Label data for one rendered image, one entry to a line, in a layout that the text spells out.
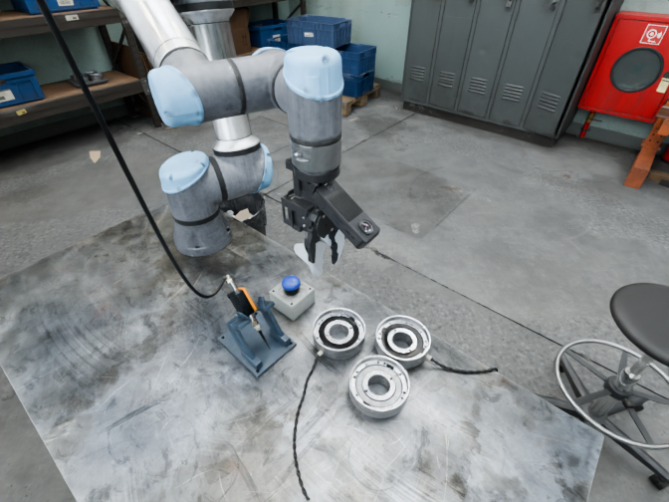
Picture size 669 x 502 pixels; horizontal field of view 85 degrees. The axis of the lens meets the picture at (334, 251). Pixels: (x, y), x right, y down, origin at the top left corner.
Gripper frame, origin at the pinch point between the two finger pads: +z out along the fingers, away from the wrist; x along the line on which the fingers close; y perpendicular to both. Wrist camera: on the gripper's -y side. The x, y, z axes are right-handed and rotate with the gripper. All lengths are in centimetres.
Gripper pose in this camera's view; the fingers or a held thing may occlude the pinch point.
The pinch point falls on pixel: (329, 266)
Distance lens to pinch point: 67.4
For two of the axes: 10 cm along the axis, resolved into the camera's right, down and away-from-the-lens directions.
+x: -6.4, 5.0, -5.8
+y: -7.7, -4.2, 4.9
